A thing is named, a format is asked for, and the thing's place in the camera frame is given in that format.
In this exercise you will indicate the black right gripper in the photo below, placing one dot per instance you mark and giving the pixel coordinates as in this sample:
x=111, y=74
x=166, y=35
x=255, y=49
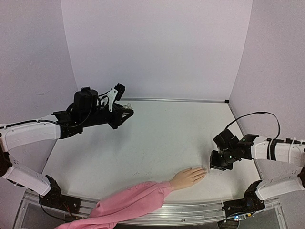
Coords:
x=216, y=163

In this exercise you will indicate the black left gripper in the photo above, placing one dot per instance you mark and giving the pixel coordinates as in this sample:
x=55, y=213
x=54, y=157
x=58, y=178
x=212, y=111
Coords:
x=119, y=111

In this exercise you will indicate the clear nail polish bottle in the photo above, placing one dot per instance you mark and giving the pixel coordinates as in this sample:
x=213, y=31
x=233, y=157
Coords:
x=128, y=106

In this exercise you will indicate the pink sleeved forearm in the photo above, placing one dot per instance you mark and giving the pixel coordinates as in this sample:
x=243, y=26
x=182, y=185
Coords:
x=128, y=204

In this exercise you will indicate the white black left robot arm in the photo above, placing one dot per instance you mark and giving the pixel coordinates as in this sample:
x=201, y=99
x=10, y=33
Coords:
x=31, y=131

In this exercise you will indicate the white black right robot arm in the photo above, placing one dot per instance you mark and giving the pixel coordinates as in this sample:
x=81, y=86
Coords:
x=288, y=151

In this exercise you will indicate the mannequin hand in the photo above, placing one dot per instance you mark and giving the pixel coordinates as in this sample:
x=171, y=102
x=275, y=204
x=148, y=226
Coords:
x=187, y=178

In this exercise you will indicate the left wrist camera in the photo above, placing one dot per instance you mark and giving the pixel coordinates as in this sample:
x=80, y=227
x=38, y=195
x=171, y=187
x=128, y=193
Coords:
x=115, y=94

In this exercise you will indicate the aluminium back table rail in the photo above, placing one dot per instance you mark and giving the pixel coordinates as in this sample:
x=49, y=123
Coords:
x=174, y=100

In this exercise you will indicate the aluminium front base frame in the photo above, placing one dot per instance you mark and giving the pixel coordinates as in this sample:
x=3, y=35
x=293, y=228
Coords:
x=31, y=215

